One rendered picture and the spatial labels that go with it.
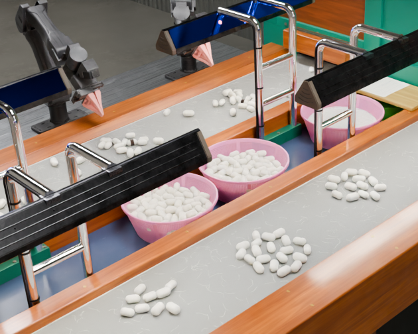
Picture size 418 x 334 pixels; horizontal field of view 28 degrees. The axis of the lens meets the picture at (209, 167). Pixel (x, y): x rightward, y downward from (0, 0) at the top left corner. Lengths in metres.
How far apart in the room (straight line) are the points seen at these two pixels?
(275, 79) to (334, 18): 0.30
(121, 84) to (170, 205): 1.03
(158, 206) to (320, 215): 0.44
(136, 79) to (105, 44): 2.34
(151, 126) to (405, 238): 0.99
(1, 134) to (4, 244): 1.39
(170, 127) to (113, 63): 2.59
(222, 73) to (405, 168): 0.88
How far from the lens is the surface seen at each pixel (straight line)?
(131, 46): 5.51
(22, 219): 1.62
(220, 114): 2.76
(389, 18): 2.89
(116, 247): 2.25
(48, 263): 1.93
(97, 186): 1.69
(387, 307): 2.09
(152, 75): 3.29
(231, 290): 1.95
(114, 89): 3.20
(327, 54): 3.02
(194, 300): 1.93
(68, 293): 1.97
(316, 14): 3.11
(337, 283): 1.93
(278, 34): 3.25
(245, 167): 2.44
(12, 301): 2.13
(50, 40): 2.75
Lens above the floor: 1.93
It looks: 29 degrees down
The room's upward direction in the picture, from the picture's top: 4 degrees counter-clockwise
